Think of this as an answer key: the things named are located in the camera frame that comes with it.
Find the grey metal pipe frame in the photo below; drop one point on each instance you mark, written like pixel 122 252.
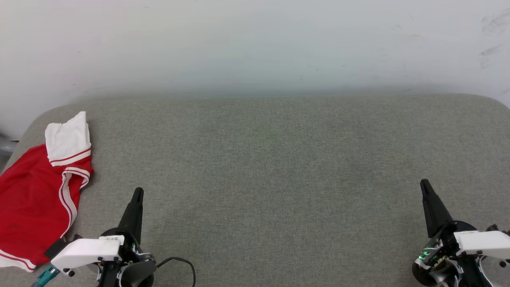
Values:
pixel 6 146

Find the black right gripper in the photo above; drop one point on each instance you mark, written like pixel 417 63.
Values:
pixel 442 255

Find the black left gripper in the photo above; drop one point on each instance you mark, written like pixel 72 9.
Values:
pixel 137 275

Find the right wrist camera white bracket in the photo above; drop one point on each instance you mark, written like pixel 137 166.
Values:
pixel 484 243

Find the red and white shirt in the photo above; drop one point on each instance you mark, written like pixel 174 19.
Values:
pixel 32 199

